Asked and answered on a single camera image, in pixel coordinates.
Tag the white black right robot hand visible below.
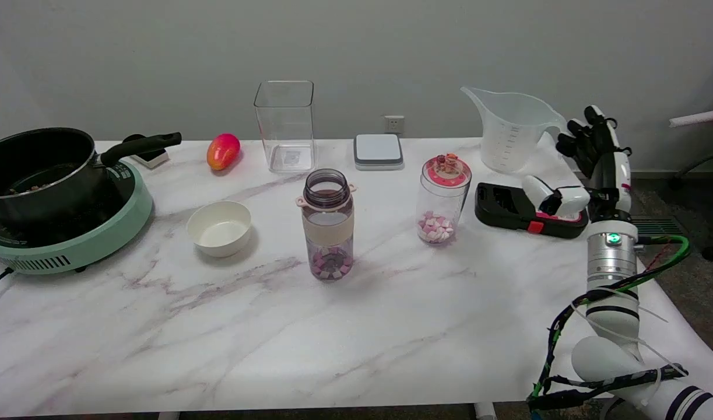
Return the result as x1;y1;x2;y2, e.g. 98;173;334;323
522;105;633;223

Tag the clear plastic measuring cup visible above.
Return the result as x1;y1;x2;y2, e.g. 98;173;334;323
461;86;567;174

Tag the black tray with red button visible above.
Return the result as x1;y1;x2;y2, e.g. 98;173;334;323
475;182;589;239

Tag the white pipe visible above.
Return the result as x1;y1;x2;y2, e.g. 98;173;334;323
669;107;713;128

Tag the clear jar with pink lid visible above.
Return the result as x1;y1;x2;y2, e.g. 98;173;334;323
416;153;472;245

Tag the white grey kitchen scale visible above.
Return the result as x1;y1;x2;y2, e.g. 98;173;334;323
353;134;405;171

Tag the clear bottle with beige sleeve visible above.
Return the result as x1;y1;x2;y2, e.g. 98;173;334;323
296;169;357;282

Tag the clear square plastic container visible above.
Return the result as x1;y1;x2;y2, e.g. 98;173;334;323
254;80;316;174

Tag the red yellow mango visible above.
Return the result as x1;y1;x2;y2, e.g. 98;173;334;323
206;133;241;172

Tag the white ceramic bowl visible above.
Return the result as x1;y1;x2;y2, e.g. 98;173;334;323
186;201;252;258

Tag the mint green induction cooker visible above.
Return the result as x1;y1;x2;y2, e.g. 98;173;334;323
0;159;154;275

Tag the black green robot cable bundle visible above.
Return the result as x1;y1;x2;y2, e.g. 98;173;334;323
526;234;693;416

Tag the black saucepan with handle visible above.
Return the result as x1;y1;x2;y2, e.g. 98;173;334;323
0;127;182;223

